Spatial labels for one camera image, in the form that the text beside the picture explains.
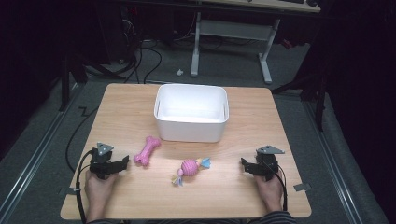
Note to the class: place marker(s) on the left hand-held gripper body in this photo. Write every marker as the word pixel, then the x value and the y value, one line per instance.
pixel 101 160

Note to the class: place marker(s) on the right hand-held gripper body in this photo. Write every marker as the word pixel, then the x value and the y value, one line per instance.
pixel 268 163

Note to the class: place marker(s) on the pink bone toy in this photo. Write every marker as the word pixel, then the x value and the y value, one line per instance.
pixel 146 151

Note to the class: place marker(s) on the white plastic bin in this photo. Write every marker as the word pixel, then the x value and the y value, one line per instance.
pixel 190 124

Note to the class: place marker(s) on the person's right hand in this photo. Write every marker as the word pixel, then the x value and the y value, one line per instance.
pixel 271 191

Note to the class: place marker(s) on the person's left hand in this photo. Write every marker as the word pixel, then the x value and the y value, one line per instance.
pixel 97 189

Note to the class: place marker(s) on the black metal stand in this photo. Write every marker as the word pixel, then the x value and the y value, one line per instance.
pixel 65 84
pixel 314 90

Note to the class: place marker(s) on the small white floor scrap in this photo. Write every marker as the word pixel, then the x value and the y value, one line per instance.
pixel 179 72

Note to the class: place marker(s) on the black computer tower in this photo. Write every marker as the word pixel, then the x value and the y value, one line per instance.
pixel 120 34

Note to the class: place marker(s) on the white-legged wooden desk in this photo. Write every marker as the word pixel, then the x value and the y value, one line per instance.
pixel 233 29

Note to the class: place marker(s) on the black keyboard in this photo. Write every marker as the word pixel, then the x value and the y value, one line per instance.
pixel 291 1

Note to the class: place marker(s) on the black computer mouse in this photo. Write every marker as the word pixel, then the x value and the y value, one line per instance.
pixel 312 2

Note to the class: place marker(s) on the metal floor rail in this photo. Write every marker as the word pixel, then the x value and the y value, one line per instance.
pixel 34 155
pixel 334 168

